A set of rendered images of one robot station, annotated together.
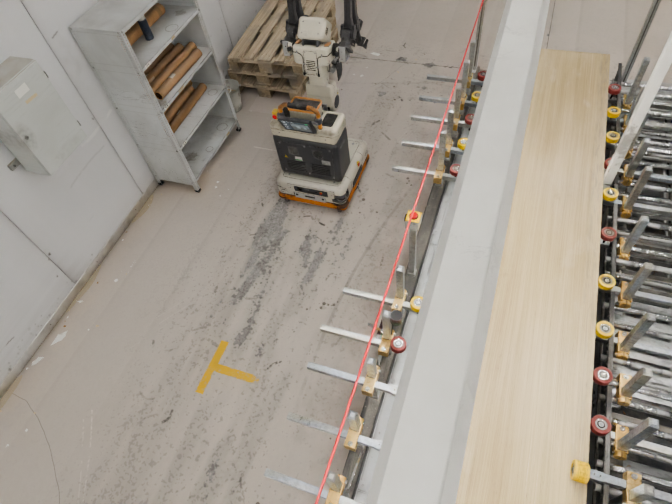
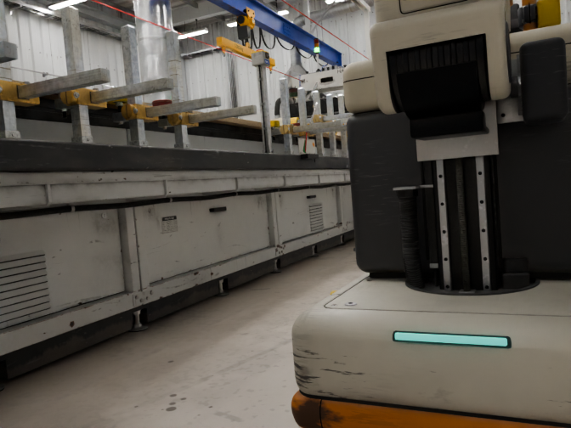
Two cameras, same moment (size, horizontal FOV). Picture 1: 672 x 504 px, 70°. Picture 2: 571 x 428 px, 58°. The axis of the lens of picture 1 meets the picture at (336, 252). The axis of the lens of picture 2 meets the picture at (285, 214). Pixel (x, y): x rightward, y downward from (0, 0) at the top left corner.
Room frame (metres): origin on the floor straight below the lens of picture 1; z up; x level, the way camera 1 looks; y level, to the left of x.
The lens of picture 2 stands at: (4.23, -0.48, 0.53)
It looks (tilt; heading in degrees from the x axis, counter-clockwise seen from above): 3 degrees down; 177
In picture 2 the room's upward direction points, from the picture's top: 5 degrees counter-clockwise
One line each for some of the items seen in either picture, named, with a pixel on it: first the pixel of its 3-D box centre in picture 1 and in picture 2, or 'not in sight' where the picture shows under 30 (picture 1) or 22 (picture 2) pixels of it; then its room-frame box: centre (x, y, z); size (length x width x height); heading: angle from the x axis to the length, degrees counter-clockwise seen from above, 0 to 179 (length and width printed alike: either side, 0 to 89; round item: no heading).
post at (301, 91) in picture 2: (387, 335); (303, 127); (1.08, -0.18, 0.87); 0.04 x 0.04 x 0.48; 62
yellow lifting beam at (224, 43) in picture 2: not in sight; (248, 52); (-3.98, -0.46, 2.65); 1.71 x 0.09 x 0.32; 152
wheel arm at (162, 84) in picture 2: (441, 121); (111, 95); (2.64, -0.90, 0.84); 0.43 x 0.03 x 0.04; 62
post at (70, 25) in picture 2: (456, 116); (76, 87); (2.63, -1.00, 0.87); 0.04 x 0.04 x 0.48; 62
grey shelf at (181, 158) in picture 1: (171, 88); not in sight; (3.76, 1.12, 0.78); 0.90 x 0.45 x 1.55; 152
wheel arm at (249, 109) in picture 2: (424, 173); (206, 117); (2.19, -0.66, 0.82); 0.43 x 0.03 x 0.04; 62
